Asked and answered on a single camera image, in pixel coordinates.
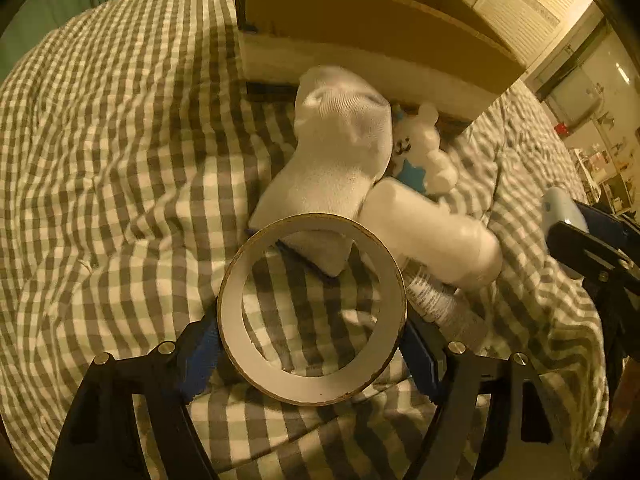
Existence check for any white tape roll ring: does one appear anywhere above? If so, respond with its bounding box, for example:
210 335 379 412
216 211 409 408

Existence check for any grey checked bed cover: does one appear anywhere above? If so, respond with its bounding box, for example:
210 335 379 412
1 0 609 479

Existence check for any white bear figurine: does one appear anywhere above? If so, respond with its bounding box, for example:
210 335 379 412
390 102 458 196

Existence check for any brown cardboard box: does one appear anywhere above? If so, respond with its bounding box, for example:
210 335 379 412
235 0 524 124

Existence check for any white sock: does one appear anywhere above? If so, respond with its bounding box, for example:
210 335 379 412
247 64 394 278

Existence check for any white louvred wardrobe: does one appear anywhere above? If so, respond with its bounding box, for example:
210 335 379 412
434 0 594 68

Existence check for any white handheld electric device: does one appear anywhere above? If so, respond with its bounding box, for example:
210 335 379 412
358 178 502 290

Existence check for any clear spray bottle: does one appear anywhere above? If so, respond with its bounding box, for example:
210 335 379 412
401 260 487 351

